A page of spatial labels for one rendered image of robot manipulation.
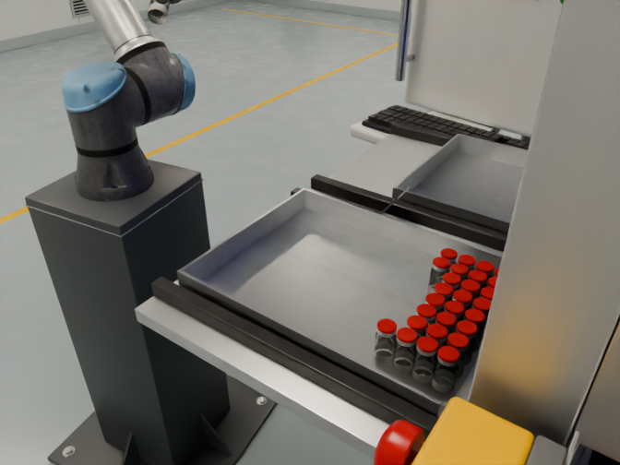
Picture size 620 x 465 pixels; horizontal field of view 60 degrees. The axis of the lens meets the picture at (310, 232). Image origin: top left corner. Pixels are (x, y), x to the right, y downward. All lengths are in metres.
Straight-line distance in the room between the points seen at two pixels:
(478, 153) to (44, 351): 1.53
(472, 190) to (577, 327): 0.61
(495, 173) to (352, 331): 0.48
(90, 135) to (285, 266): 0.51
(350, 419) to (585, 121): 0.36
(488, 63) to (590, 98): 1.11
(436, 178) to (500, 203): 0.12
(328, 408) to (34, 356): 1.57
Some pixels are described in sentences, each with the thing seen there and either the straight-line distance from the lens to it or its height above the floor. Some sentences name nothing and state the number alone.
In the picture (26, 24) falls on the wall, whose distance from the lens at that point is 6.07.
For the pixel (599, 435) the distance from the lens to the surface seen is 0.38.
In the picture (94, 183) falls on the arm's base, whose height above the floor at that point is 0.83.
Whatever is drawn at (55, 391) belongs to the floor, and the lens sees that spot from 1.89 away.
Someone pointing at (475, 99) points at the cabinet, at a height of 0.86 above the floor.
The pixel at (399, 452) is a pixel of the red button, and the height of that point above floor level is 1.01.
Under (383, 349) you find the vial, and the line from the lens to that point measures 0.57.
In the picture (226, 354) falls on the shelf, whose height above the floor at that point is 0.88.
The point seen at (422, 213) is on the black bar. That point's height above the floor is 0.90.
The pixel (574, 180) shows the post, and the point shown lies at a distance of 0.29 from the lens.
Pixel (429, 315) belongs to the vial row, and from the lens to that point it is 0.58.
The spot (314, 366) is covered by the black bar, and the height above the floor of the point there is 0.90.
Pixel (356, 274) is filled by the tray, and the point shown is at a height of 0.88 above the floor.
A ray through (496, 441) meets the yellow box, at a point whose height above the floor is 1.03.
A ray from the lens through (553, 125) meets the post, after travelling 0.29.
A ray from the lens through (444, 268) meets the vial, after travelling 0.66.
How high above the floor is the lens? 1.31
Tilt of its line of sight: 33 degrees down
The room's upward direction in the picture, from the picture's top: straight up
